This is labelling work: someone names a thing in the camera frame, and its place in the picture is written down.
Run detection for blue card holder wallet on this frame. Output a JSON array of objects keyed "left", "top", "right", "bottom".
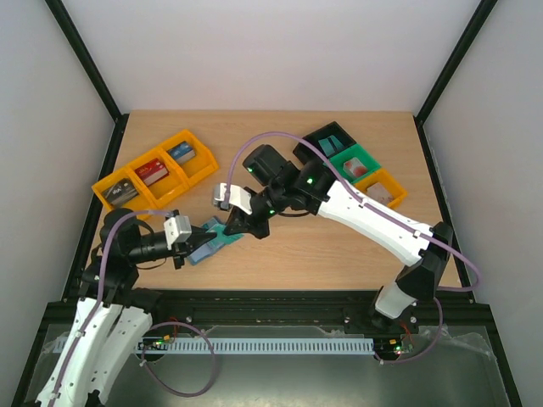
[{"left": 188, "top": 216, "right": 244, "bottom": 265}]

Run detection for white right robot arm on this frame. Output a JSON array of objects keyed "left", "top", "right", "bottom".
[{"left": 213, "top": 144, "right": 453, "bottom": 332}]

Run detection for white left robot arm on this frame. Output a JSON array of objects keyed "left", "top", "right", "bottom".
[{"left": 36, "top": 209, "right": 216, "bottom": 406}]

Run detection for red cards stack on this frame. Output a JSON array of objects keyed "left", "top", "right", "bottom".
[{"left": 134, "top": 159, "right": 169, "bottom": 187}]

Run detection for black VIP cards stack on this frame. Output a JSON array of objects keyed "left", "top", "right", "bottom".
[{"left": 103, "top": 178, "right": 139, "bottom": 208}]

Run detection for blue cards stack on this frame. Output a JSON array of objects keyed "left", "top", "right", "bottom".
[{"left": 167, "top": 142, "right": 196, "bottom": 164}]

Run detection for teal cards in black bin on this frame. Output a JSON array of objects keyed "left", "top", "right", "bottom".
[{"left": 318, "top": 135, "right": 344, "bottom": 158}]

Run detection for red white april cards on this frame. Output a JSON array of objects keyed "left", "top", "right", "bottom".
[{"left": 343, "top": 157, "right": 368, "bottom": 180}]

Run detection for orange triple bin left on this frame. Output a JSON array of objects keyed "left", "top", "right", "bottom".
[{"left": 92, "top": 130, "right": 219, "bottom": 211}]

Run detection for black storage bin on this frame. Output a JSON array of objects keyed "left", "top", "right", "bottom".
[{"left": 293, "top": 121, "right": 356, "bottom": 164}]

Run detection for green storage bin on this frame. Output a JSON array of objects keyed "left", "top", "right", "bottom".
[{"left": 330, "top": 144, "right": 381, "bottom": 184}]

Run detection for orange storage bin right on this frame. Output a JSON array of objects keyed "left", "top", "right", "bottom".
[{"left": 354, "top": 168, "right": 408, "bottom": 209}]

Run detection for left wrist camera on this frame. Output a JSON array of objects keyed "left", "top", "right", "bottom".
[{"left": 164, "top": 215, "right": 192, "bottom": 250}]

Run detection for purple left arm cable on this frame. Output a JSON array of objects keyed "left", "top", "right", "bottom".
[{"left": 50, "top": 209, "right": 179, "bottom": 407}]

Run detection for white slotted cable duct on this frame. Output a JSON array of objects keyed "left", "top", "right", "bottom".
[{"left": 146, "top": 337, "right": 374, "bottom": 355}]

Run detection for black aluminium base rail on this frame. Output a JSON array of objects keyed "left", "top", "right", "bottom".
[{"left": 46, "top": 288, "right": 489, "bottom": 332}]

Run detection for black frame post left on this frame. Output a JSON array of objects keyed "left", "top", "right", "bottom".
[{"left": 44, "top": 0, "right": 128, "bottom": 124}]

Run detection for black frame post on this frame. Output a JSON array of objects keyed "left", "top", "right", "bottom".
[
  {"left": 414, "top": 0, "right": 498, "bottom": 124},
  {"left": 44, "top": 0, "right": 128, "bottom": 124}
]

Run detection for black frame post right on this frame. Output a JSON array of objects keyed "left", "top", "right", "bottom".
[{"left": 414, "top": 0, "right": 498, "bottom": 124}]

